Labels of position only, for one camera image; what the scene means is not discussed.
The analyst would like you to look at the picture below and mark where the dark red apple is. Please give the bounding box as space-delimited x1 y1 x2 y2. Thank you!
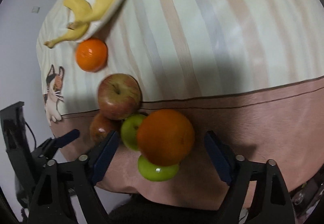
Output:
90 112 120 144

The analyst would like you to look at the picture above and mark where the small green apple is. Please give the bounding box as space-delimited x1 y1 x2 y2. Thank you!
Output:
120 114 147 151

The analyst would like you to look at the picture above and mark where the large green apple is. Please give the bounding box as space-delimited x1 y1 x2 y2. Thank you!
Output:
137 155 180 182

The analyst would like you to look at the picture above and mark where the small orange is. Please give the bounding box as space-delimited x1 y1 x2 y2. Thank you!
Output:
75 38 108 73

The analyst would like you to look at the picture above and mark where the large orange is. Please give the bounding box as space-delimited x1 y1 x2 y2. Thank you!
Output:
137 109 195 166

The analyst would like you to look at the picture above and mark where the small yellow banana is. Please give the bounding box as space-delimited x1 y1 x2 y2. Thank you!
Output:
44 0 92 48

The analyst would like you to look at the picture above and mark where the striped cream blanket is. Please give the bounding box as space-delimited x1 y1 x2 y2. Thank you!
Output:
36 0 323 210

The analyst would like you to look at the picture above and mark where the black cable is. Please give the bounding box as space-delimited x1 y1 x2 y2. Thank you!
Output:
23 120 37 150

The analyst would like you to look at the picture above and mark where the white wall socket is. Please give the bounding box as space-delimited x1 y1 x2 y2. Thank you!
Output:
31 6 40 13

